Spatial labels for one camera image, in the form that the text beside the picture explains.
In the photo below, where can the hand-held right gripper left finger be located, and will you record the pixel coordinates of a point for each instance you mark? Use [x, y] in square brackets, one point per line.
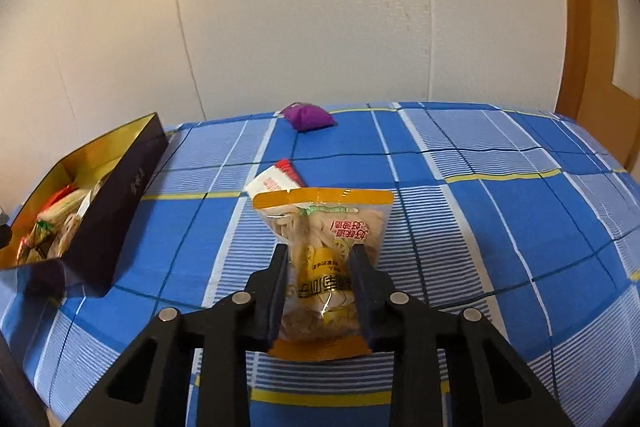
[277, 294]

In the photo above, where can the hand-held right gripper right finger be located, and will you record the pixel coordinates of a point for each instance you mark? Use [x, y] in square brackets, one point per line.
[361, 294]

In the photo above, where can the clear yellow noodle snack packet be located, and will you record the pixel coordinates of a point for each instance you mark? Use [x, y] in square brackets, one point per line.
[320, 227]

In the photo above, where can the dark box with gold inside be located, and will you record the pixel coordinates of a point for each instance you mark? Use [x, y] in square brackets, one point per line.
[115, 212]

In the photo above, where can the red and white packet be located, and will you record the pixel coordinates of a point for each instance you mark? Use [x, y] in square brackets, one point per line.
[277, 177]

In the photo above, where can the blue plaid bed sheet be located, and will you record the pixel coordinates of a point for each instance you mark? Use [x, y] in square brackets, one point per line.
[475, 232]

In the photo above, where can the purple snack packet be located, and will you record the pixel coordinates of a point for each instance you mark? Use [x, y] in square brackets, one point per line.
[306, 116]

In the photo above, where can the yellow green cracker packet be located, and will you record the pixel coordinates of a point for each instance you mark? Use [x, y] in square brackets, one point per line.
[70, 202]

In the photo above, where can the small green red packet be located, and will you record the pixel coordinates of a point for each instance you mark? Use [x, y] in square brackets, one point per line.
[37, 234]

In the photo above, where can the wooden door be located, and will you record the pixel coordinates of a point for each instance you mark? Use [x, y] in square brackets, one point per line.
[585, 32]

